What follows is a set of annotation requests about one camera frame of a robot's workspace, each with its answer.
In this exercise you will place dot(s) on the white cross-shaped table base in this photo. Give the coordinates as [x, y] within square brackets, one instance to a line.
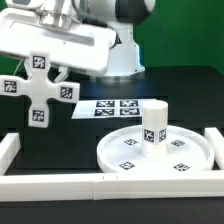
[39, 88]

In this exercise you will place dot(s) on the white fence bar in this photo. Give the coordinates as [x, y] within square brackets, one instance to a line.
[9, 147]
[55, 187]
[216, 140]

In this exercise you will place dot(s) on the white front fence bar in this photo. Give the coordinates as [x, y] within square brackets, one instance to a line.
[55, 187]

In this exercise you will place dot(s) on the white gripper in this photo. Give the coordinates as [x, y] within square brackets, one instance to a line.
[83, 47]

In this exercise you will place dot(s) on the white left fence bar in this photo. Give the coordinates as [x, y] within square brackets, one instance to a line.
[9, 147]

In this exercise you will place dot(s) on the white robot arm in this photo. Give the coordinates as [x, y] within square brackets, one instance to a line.
[111, 14]

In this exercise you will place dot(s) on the white right fence bar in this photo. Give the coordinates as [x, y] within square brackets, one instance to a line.
[216, 140]

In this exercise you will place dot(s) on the white marker tag board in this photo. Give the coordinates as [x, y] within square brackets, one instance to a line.
[111, 108]

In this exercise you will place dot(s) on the white round table top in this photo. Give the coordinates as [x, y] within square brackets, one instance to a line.
[186, 151]

